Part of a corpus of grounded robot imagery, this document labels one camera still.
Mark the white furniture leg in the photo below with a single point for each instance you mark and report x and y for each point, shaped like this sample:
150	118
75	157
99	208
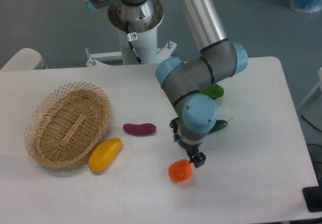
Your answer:
312	95

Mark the white chair back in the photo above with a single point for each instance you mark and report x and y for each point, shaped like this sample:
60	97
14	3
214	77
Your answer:
25	59

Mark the yellow mango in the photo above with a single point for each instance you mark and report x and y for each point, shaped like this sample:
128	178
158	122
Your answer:
104	154

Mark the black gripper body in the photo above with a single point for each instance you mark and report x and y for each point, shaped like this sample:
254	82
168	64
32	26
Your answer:
191	146

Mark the green bell pepper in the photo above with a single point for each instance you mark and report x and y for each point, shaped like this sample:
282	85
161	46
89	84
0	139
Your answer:
214	91

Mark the woven wicker basket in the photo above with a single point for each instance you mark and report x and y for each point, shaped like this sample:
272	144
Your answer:
68	125

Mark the purple sweet potato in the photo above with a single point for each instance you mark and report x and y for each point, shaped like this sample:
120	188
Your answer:
140	129

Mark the dark green cucumber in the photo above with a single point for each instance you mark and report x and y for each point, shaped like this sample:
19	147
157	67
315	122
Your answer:
219	125

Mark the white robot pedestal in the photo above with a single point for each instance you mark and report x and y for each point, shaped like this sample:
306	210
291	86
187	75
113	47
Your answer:
136	28

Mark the black device at edge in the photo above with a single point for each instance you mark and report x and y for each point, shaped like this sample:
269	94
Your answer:
312	197

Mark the orange bell pepper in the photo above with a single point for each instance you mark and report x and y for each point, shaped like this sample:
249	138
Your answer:
180	170

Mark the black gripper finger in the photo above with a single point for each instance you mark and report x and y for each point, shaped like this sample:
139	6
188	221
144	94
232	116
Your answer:
197	159

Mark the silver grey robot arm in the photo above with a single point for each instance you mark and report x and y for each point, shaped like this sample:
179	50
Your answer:
183	82

